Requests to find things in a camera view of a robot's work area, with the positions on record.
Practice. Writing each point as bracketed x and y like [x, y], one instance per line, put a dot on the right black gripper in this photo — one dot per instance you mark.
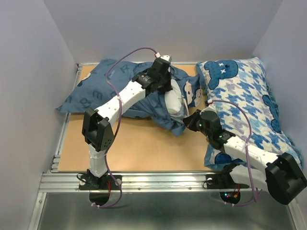
[189, 122]

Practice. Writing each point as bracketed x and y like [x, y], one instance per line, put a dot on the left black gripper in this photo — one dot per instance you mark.
[167, 86]

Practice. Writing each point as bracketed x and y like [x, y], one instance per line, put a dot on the white pillow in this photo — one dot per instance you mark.
[176, 103]

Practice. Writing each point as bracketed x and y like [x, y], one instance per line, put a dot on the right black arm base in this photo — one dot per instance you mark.
[230, 192]

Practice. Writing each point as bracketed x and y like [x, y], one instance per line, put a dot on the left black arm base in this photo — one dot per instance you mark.
[103, 191]

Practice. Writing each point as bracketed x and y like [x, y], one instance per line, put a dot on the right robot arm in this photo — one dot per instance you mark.
[279, 175]

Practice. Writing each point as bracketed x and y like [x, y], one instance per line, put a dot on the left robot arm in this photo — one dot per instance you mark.
[97, 123]

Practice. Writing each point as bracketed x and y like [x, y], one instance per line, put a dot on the blue houndstooth bear pillow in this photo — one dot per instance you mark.
[245, 103]

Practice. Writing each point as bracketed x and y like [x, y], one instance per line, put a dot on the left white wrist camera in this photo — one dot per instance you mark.
[167, 58]

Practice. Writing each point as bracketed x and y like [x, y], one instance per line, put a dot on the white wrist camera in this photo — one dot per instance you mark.
[167, 58]
[210, 105]

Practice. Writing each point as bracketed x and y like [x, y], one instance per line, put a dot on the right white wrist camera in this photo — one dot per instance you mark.
[210, 105]

